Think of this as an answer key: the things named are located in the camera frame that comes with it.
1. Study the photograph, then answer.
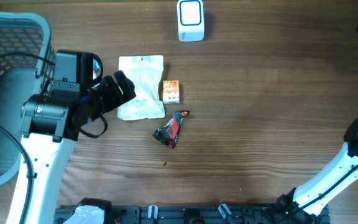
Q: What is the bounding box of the white plastic pouch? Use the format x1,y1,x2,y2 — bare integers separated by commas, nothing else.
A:
117,55,165,121

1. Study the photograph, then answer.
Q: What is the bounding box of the orange snack packet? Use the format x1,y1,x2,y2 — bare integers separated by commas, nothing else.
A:
162,80,180,104

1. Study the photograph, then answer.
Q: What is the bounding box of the red dark small package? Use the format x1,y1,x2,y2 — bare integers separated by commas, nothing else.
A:
153,110,190,149

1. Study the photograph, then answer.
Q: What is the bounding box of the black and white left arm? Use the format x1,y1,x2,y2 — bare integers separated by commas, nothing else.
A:
7,50,135,223

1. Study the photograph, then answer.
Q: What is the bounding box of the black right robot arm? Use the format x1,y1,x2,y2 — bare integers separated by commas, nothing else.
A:
272,117,358,223

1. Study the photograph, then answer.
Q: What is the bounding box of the white barcode scanner box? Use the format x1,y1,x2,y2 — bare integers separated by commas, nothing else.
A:
177,0,204,42

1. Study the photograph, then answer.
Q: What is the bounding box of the grey plastic mesh basket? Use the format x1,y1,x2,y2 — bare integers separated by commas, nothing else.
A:
0,12,55,185

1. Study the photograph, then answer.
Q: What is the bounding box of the black left camera cable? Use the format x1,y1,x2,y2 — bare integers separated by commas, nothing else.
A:
0,51,56,224

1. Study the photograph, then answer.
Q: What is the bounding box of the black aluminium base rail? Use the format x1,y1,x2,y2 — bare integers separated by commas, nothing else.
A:
53,198,271,224

